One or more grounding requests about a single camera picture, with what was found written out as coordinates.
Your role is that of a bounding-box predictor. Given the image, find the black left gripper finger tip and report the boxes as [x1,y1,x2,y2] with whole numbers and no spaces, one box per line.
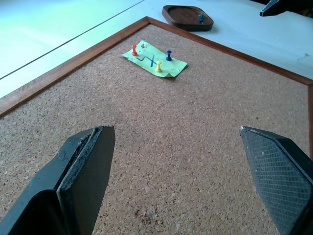
[259,0,313,17]

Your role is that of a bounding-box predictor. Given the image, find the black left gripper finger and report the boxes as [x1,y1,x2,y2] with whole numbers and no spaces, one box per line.
[239,126,313,235]
[0,125,116,235]

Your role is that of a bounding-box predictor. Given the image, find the wood-framed cork board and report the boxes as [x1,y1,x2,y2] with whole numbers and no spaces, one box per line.
[0,16,313,235]

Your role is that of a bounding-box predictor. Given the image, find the green paper note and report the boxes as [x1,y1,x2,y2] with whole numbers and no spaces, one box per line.
[120,40,188,80]

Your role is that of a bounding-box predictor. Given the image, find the dark wooden tray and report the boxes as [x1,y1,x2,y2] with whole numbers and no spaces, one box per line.
[162,4,215,32]

